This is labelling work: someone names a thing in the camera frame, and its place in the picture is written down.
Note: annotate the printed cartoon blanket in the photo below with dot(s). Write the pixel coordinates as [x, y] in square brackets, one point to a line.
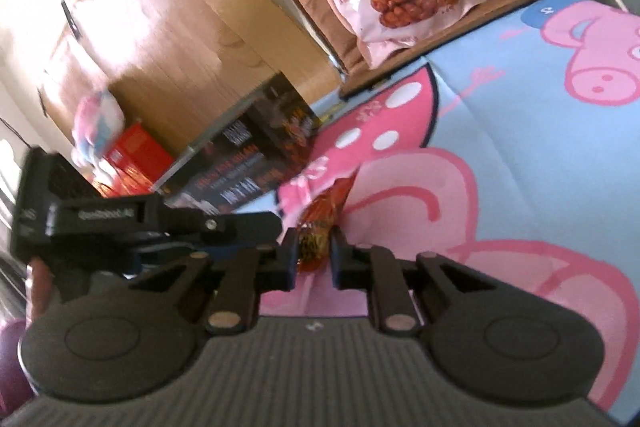
[500, 147]

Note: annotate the red orange snack packet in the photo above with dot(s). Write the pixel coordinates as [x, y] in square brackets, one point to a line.
[320, 219]

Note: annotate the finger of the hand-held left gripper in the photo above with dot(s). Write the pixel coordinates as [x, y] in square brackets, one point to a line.
[225, 227]

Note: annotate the small pink snack packet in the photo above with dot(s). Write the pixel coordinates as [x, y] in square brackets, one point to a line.
[300, 192]

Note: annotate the red box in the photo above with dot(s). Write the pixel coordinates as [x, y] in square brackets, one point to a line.
[132, 157]

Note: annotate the pink blue plastic bag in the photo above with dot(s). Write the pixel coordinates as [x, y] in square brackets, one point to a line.
[97, 127]

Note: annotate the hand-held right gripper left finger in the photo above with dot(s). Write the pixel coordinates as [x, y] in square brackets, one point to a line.
[290, 259]

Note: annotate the wooden cabinet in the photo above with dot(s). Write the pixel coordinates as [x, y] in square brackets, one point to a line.
[175, 22]

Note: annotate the black printed box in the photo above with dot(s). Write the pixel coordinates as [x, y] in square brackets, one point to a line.
[250, 147]

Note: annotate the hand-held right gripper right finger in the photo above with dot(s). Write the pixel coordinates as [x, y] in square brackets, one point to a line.
[336, 259]

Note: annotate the person's left hand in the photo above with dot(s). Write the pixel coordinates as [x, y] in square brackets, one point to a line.
[41, 287]

